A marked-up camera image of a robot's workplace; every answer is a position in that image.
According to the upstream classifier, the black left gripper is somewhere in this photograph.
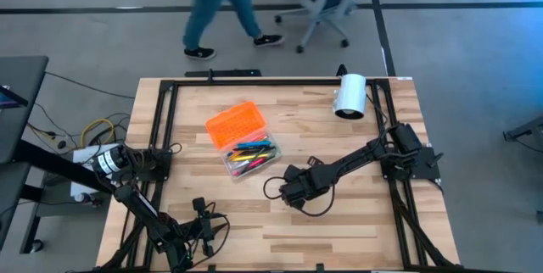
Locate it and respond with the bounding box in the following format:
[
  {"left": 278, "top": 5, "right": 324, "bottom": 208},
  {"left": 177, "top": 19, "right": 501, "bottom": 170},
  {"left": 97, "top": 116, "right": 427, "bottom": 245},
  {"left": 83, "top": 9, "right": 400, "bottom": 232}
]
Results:
[{"left": 186, "top": 215, "right": 229, "bottom": 258}]

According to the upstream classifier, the black table frame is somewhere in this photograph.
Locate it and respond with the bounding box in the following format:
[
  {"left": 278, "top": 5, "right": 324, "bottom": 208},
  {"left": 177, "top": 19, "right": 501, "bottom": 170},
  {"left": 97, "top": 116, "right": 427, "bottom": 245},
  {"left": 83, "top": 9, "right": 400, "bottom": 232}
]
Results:
[{"left": 101, "top": 78, "right": 457, "bottom": 272}]

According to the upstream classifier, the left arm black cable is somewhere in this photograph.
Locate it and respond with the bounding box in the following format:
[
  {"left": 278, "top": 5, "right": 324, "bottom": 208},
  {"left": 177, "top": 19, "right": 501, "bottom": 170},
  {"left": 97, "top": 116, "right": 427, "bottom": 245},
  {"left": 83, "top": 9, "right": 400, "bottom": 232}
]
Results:
[{"left": 186, "top": 213, "right": 232, "bottom": 268}]

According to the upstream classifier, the pink highlighter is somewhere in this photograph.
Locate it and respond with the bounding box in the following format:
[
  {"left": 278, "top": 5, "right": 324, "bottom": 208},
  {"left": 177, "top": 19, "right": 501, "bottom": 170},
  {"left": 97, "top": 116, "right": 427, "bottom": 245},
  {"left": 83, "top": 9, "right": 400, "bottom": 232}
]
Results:
[{"left": 241, "top": 157, "right": 268, "bottom": 171}]

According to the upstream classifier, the coiled yellow cable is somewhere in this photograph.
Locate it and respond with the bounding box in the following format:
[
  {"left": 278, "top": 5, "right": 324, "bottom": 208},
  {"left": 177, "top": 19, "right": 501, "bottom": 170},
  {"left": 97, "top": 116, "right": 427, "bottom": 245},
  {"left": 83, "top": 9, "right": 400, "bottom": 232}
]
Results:
[{"left": 80, "top": 118, "right": 115, "bottom": 147}]

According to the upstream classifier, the blue pen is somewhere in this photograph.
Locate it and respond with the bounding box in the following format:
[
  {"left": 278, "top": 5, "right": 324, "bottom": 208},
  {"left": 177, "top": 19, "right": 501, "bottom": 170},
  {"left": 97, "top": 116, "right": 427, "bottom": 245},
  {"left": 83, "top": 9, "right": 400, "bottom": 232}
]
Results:
[{"left": 235, "top": 139, "right": 272, "bottom": 148}]

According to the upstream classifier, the black stand leg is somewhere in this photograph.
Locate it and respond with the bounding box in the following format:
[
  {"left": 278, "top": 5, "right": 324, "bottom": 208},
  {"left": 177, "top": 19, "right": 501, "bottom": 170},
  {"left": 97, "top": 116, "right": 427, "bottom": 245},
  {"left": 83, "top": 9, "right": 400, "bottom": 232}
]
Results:
[{"left": 502, "top": 115, "right": 543, "bottom": 142}]

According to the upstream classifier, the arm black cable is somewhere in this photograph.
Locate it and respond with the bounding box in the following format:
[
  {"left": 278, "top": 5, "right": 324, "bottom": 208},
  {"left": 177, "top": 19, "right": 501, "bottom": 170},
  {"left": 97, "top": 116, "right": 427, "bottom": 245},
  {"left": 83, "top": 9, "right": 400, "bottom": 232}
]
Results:
[
  {"left": 262, "top": 175, "right": 336, "bottom": 218},
  {"left": 186, "top": 213, "right": 232, "bottom": 268}
]

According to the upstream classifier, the yellow highlighter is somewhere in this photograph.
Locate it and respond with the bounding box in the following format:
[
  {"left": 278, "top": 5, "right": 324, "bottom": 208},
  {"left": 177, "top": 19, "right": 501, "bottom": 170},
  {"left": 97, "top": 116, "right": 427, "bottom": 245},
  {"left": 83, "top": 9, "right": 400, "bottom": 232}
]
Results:
[{"left": 232, "top": 152, "right": 276, "bottom": 163}]

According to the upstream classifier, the black pen white print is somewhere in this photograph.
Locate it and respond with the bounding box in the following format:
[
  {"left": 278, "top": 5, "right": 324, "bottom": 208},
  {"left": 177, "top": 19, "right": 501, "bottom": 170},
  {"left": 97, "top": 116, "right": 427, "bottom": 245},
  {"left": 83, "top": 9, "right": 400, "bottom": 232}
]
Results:
[{"left": 237, "top": 144, "right": 277, "bottom": 153}]

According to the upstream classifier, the white desk lamp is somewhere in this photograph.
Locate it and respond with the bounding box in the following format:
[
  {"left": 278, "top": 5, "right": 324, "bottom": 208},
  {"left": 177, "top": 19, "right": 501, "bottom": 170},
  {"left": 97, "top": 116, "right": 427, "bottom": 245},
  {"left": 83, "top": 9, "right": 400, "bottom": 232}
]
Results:
[{"left": 332, "top": 63, "right": 367, "bottom": 120}]

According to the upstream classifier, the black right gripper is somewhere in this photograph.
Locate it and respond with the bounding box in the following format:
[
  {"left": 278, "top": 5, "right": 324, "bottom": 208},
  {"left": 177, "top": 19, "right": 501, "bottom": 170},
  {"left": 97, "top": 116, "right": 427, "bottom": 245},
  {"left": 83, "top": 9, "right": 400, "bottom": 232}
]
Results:
[{"left": 277, "top": 163, "right": 336, "bottom": 210}]

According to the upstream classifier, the person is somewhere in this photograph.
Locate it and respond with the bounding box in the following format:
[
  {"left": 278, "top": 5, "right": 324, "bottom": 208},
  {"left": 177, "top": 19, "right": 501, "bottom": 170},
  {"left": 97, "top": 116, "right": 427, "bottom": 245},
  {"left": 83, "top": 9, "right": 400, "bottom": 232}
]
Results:
[{"left": 176, "top": 0, "right": 285, "bottom": 61}]

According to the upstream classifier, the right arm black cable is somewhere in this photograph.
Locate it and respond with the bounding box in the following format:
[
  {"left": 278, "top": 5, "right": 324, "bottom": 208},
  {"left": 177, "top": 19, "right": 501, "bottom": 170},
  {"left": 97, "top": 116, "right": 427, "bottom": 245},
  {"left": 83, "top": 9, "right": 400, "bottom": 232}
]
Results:
[{"left": 262, "top": 175, "right": 336, "bottom": 218}]

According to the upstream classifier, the dark side desk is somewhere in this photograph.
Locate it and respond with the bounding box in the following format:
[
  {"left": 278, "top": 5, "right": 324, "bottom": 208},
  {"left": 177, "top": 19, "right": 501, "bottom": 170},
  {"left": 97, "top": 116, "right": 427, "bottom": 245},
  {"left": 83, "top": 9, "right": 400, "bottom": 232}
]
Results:
[{"left": 0, "top": 55, "right": 114, "bottom": 254}]

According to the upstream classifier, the clear plastic supply box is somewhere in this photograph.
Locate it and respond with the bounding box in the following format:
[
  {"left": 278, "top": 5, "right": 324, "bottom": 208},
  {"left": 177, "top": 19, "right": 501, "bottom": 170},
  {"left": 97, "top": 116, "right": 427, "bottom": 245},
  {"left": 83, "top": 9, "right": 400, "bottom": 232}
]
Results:
[{"left": 218, "top": 127, "right": 283, "bottom": 181}]

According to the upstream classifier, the black power strip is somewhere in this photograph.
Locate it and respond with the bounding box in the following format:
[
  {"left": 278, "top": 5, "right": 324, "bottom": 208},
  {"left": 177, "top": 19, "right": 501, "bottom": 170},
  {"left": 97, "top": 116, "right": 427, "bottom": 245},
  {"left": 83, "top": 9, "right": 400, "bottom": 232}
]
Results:
[{"left": 184, "top": 68, "right": 263, "bottom": 78}]

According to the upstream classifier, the white box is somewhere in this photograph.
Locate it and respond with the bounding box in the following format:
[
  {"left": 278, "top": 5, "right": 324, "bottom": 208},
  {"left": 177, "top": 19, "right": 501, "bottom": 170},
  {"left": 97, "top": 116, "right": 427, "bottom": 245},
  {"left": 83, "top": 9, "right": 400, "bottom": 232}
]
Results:
[{"left": 70, "top": 143, "right": 124, "bottom": 198}]

